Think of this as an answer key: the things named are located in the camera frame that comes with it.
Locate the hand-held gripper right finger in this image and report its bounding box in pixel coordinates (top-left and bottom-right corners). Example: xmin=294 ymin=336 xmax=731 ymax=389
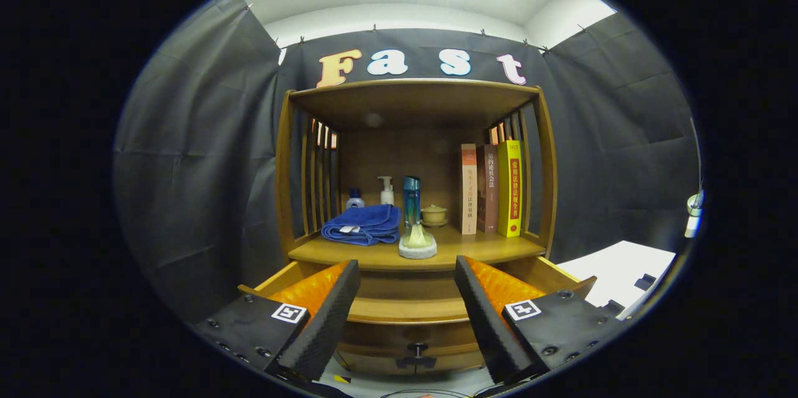
xmin=453 ymin=255 xmax=624 ymax=386

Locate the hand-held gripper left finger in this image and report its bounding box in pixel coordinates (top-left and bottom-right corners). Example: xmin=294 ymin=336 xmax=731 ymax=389
xmin=192 ymin=260 xmax=362 ymax=386

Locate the pale green brush white pad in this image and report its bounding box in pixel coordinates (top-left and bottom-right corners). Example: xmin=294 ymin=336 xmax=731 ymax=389
xmin=398 ymin=223 xmax=438 ymax=260

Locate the wooden countertop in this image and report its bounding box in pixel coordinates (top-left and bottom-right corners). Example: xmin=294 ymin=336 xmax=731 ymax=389
xmin=288 ymin=223 xmax=547 ymax=272

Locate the wooden cabinet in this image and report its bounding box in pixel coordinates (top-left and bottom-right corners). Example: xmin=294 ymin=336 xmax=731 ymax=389
xmin=274 ymin=78 xmax=559 ymax=380

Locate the blue folded towel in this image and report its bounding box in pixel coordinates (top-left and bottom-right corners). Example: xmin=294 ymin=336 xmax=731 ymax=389
xmin=321 ymin=204 xmax=402 ymax=246

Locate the brown book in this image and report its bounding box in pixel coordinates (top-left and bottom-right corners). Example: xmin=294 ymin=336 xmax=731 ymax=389
xmin=476 ymin=144 xmax=499 ymax=234

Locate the beige book with orange band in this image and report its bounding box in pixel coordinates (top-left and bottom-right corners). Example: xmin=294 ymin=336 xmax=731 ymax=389
xmin=460 ymin=143 xmax=479 ymax=235

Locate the yellow book with red label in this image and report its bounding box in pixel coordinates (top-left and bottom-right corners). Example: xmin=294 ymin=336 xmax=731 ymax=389
xmin=497 ymin=140 xmax=523 ymax=238

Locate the white table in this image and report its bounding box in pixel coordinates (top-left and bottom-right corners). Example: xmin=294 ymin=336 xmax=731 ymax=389
xmin=555 ymin=240 xmax=677 ymax=318

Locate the tall blue glass bottle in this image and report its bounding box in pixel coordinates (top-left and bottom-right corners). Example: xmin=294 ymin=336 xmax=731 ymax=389
xmin=403 ymin=176 xmax=421 ymax=230

